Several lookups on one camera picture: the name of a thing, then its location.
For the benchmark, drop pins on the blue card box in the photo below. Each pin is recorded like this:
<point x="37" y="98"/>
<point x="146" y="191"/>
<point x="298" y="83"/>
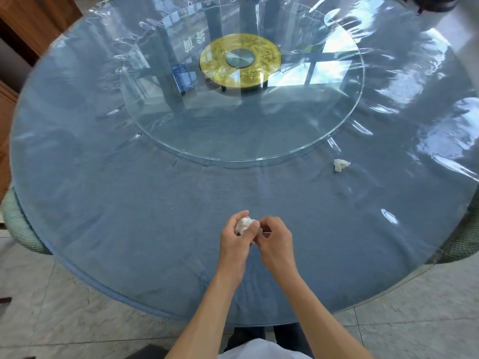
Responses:
<point x="183" y="79"/>

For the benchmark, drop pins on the person's left forearm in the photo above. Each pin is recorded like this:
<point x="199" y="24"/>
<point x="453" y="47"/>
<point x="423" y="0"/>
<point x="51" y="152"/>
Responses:
<point x="204" y="317"/>

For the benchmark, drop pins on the person's right forearm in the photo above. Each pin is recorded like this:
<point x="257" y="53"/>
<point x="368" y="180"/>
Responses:
<point x="318" y="317"/>

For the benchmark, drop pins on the black round object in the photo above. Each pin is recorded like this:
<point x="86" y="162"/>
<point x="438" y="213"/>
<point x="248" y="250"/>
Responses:
<point x="436" y="2"/>

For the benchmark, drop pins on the wooden cabinet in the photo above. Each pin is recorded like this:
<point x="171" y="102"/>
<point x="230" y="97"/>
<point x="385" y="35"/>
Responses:
<point x="26" y="37"/>

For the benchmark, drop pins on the person's left hand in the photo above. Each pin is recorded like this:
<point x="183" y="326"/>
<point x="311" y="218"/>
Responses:
<point x="232" y="245"/>

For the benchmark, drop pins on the person's right thumb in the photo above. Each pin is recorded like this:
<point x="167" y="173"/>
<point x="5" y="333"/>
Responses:
<point x="266" y="221"/>

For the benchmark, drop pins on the blue tablecloth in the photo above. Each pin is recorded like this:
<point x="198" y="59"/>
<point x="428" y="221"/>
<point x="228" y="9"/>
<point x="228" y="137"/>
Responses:
<point x="239" y="175"/>

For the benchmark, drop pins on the person's right hand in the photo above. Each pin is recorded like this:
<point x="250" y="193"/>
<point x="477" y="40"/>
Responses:
<point x="275" y="244"/>

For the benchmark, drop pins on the round glass turntable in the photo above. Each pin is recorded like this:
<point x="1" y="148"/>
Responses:
<point x="243" y="93"/>

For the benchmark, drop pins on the person's dark trousers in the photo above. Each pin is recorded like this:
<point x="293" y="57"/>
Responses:
<point x="269" y="336"/>

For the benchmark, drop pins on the person's white shirt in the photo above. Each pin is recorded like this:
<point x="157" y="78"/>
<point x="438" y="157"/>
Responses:
<point x="262" y="349"/>

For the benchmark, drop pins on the green woven chair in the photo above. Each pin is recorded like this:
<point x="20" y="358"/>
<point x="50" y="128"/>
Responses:
<point x="462" y="235"/>
<point x="20" y="228"/>

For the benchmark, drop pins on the person's left thumb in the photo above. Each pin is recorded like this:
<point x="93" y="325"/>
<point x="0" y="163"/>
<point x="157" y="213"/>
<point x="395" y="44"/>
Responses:
<point x="237" y="218"/>

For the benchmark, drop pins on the small crumpled white tissue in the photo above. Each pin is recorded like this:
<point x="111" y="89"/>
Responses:
<point x="341" y="165"/>

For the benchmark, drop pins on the clear plastic table cover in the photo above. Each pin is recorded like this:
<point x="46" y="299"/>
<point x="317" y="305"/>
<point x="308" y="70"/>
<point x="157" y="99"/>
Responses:
<point x="411" y="108"/>

